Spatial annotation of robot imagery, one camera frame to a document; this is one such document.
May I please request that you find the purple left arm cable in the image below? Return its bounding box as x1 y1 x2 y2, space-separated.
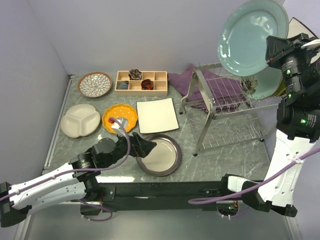
0 117 132 222

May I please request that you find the dark grey rolled fabric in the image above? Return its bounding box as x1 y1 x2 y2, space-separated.
117 81 129 90

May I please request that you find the cream divided plate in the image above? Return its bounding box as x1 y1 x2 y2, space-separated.
60 104 101 138

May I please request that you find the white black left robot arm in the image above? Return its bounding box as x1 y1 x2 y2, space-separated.
0 133 157 228

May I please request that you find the teal round plate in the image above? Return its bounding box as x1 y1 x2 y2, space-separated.
217 0 289 77

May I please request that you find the purple cloth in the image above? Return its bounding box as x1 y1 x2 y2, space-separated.
167 63 242 115

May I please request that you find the floral patterned round plate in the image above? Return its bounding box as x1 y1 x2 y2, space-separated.
78 71 112 98

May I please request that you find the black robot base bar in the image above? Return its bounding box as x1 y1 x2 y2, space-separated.
79 181 251 217

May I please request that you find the wooden compartment tray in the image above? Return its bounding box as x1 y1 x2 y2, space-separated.
114 70 168 97

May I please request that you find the brown patterned rolled fabric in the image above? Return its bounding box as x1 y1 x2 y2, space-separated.
128 69 142 81

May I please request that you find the brown rimmed cream plate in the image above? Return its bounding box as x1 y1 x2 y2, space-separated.
136 134 182 177

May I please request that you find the yellow polka dot plate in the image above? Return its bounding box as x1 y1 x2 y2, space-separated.
101 103 138 134

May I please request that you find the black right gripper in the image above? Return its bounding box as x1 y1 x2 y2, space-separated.
264 32 320 98

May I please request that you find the green scalloped plate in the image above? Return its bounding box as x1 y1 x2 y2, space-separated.
272 79 286 97

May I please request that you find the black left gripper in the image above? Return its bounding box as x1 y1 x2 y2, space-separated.
102 128 157 169

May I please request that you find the steel dish rack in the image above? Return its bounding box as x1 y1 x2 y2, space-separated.
179 63 280 156

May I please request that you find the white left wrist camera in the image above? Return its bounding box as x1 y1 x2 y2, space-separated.
108 117 128 137

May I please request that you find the white square plate black rim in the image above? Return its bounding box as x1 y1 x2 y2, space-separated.
136 97 179 134

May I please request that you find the rear white square plate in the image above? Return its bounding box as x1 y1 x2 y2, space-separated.
287 17 318 39

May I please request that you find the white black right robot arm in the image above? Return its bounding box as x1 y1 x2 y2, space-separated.
219 33 320 217

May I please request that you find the orange black rolled fabric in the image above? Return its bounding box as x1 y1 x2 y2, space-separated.
141 79 154 90

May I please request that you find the mint green flower plate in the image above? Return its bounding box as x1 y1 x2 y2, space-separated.
240 67 283 100

